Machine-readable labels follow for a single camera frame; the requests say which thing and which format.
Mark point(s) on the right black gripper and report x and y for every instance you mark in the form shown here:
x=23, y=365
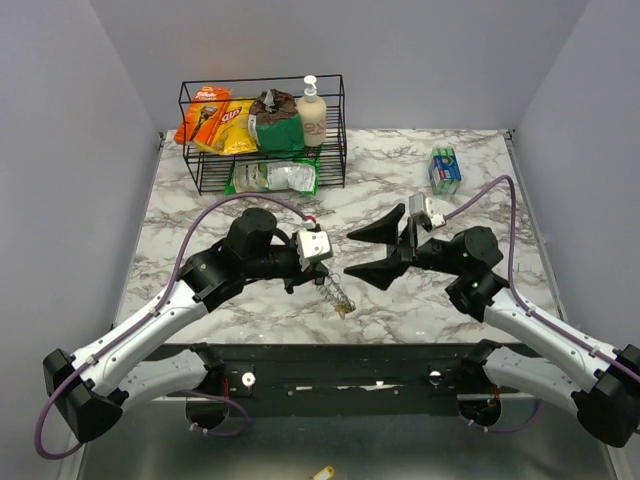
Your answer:
x=385, y=230

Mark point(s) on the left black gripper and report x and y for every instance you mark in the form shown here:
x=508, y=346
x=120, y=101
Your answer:
x=314, y=272

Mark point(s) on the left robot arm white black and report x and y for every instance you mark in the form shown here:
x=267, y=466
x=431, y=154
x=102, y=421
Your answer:
x=92, y=387

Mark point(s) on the yellow key tag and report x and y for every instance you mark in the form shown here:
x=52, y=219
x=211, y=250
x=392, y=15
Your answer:
x=342, y=311

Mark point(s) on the green white snack bag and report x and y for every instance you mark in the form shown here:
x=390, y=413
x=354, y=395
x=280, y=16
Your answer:
x=298, y=174

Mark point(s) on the blue green sponge pack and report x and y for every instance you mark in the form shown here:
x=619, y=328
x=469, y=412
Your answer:
x=444, y=172

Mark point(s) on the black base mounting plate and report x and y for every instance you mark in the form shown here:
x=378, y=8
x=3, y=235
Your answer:
x=327, y=380

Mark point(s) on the green brown bag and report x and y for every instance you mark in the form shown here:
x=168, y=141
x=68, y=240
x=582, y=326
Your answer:
x=275, y=124

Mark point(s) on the cream soap pump bottle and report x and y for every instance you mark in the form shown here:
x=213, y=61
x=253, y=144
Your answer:
x=312, y=110

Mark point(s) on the yellow chips bag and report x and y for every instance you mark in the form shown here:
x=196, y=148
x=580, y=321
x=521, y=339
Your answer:
x=227, y=133

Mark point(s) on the orange razor package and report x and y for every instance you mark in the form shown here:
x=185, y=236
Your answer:
x=203, y=117

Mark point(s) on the yellow tag on floor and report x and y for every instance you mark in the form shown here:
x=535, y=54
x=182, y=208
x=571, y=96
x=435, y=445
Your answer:
x=327, y=473

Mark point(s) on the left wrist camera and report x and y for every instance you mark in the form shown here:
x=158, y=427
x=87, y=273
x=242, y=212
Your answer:
x=313, y=244

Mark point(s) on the black wire rack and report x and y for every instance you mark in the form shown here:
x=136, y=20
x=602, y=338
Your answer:
x=210, y=171

